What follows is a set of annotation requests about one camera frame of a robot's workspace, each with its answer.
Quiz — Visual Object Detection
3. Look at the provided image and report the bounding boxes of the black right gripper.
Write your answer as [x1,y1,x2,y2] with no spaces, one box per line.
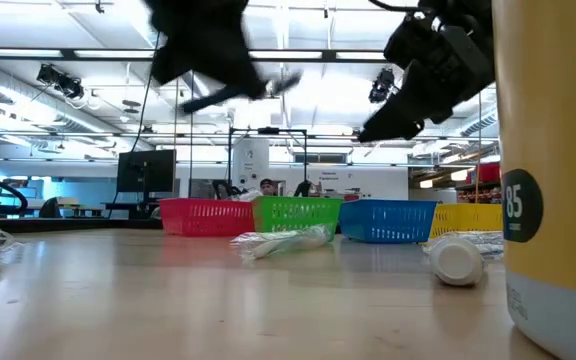
[357,14,497,144]

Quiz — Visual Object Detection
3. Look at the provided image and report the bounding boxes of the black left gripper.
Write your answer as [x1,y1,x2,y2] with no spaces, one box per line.
[145,0,270,101]

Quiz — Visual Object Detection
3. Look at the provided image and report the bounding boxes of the green toothbrush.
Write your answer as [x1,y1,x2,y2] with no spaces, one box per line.
[229,223,338,265]

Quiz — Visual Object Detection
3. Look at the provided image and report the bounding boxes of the black ceiling-mounted device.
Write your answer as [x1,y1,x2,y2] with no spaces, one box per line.
[367,67,397,105]
[36,63,86,101]

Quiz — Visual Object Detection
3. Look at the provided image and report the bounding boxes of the blue plastic basket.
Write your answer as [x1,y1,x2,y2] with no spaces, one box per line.
[338,199,438,245]

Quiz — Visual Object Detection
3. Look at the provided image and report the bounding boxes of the red storage bin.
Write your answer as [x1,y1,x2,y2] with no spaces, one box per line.
[476,163,501,184]

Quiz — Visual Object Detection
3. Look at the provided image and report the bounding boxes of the yellow plastic basket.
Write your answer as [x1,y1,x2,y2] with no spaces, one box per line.
[428,202,504,240]

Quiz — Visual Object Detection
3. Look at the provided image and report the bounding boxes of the green plastic basket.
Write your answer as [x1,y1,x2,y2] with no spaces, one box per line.
[251,195,344,234]

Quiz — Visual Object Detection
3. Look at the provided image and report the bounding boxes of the black computer monitor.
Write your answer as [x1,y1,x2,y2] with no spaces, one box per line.
[116,148,178,195]

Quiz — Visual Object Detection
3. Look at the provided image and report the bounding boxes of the red plastic basket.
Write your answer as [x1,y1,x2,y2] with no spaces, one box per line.
[159,197,256,238]

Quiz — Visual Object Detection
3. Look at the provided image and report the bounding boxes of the yellow wipes canister white lid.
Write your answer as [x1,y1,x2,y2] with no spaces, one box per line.
[490,0,576,360]

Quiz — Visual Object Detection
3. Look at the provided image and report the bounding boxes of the dark office chair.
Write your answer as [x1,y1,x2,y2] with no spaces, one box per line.
[38,196,62,219]

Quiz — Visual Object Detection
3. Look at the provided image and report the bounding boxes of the black background rig frame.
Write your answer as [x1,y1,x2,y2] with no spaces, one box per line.
[226,126,309,199]

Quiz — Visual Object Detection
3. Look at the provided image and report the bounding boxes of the black overhead frame beam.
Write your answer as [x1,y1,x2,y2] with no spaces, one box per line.
[0,47,404,64]

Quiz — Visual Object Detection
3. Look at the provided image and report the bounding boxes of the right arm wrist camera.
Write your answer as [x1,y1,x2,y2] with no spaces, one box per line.
[432,19,492,71]

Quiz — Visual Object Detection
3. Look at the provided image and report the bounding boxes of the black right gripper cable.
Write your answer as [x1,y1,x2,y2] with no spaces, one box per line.
[367,0,419,14]

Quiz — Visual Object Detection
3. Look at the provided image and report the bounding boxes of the black aluminium table frame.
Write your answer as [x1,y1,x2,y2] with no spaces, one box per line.
[0,215,164,234]

